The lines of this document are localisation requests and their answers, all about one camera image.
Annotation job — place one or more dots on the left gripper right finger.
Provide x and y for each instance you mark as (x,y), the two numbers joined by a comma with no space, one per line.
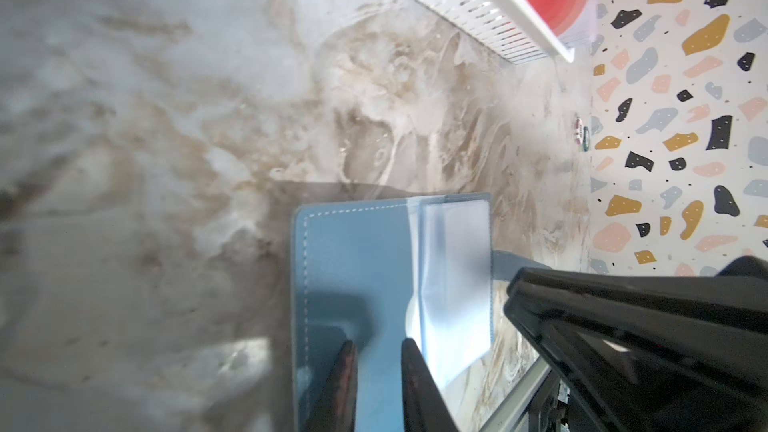
(423,407)

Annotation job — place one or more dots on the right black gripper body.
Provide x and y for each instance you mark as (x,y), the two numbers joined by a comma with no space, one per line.
(652,353)

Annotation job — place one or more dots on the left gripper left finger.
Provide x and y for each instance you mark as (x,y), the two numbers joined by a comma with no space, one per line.
(335,409)

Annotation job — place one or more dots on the small white round sticker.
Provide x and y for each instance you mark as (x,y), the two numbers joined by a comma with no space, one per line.
(578,131)

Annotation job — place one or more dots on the small dark ring sticker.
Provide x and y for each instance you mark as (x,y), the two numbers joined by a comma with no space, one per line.
(585,139)

